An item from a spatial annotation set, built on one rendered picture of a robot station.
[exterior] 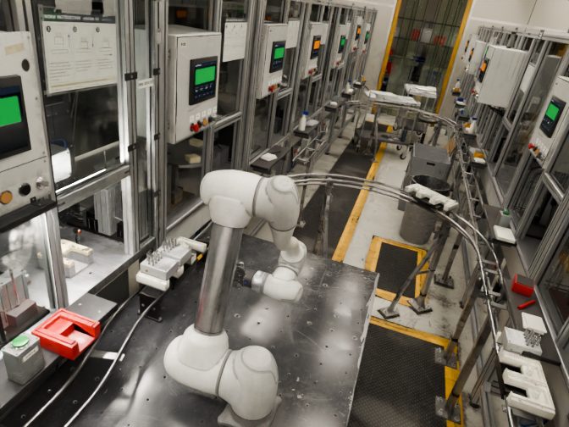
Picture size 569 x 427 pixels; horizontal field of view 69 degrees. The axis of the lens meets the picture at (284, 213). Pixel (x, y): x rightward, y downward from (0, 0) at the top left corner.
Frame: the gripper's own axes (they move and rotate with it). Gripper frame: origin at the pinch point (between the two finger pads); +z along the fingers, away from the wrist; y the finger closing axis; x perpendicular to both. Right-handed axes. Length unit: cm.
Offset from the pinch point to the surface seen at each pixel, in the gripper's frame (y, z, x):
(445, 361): -90, -128, -94
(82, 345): 2, 14, 61
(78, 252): 6, 48, 26
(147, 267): 2.1, 21.7, 16.5
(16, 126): 71, 28, 60
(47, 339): 6, 22, 67
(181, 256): 2.6, 13.7, 3.2
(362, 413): -90, -82, -31
